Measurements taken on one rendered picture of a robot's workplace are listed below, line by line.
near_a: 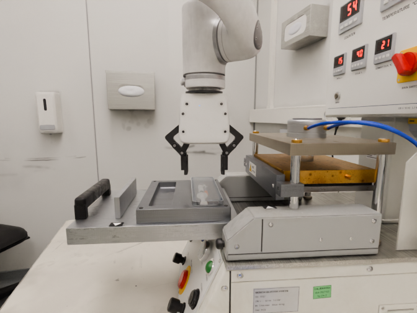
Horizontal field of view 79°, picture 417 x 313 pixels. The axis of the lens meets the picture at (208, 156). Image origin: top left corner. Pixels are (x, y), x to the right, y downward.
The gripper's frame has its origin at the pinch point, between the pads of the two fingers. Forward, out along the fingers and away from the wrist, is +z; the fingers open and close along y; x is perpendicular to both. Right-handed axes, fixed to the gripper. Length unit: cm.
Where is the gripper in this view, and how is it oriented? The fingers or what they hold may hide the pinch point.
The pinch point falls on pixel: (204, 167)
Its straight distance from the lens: 53.4
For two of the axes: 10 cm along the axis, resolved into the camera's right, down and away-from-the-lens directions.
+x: -0.1, -1.6, 9.9
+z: 0.0, 9.9, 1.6
